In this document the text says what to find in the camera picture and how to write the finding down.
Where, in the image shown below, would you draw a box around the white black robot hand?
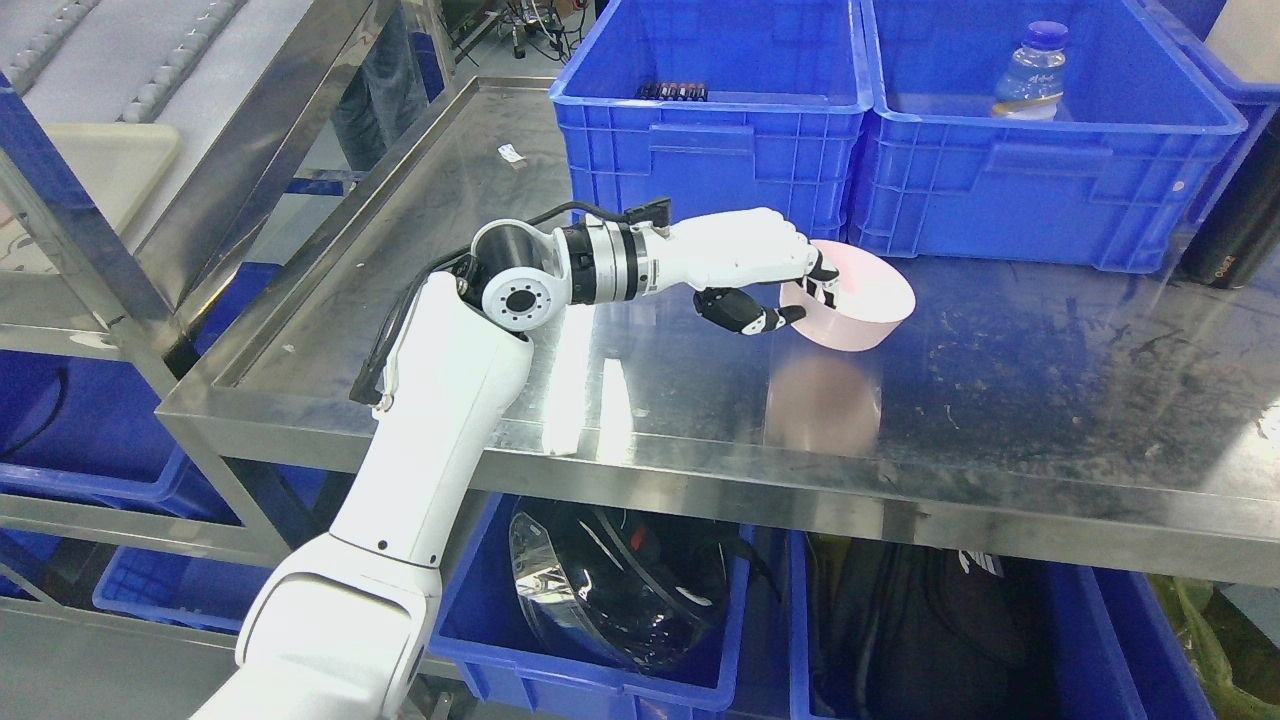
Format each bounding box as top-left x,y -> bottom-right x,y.
643,208 -> 840,336

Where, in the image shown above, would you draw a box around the pink plastic bowl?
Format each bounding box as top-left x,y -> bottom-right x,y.
780,240 -> 916,352

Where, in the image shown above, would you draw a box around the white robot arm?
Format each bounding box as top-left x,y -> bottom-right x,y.
195,199 -> 671,719

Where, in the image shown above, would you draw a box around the stainless steel shelf rack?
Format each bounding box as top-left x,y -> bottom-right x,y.
0,0 -> 471,682

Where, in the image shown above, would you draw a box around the black markers in crate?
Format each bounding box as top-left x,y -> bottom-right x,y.
635,82 -> 709,102

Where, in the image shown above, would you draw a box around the blue crate left on table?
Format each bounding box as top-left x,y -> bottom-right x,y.
549,1 -> 872,241

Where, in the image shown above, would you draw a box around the blue crate on table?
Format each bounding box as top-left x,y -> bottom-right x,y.
549,1 -> 872,241
849,1 -> 1247,274

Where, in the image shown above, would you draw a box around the black helmet with visor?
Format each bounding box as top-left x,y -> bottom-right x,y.
508,498 -> 771,675

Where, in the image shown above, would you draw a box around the clear water bottle blue cap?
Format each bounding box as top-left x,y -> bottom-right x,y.
989,20 -> 1069,122

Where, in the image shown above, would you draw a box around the blue crate right on table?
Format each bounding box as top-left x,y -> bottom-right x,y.
849,1 -> 1247,274

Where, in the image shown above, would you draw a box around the stainless steel table cart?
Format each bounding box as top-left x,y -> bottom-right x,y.
157,77 -> 1279,587

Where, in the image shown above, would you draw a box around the blue crate under table left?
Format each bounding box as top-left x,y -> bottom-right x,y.
429,495 -> 768,719

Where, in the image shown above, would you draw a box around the blue crate under table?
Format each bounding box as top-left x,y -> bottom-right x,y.
429,495 -> 768,719
787,530 -> 1213,719

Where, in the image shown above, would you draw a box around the black cylinder bottle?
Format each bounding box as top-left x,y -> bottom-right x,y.
1178,118 -> 1279,290

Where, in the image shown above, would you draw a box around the blue crate under table right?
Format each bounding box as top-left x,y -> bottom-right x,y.
787,530 -> 1213,719

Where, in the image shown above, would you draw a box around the beige plastic tray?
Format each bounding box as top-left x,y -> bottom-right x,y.
42,123 -> 180,237

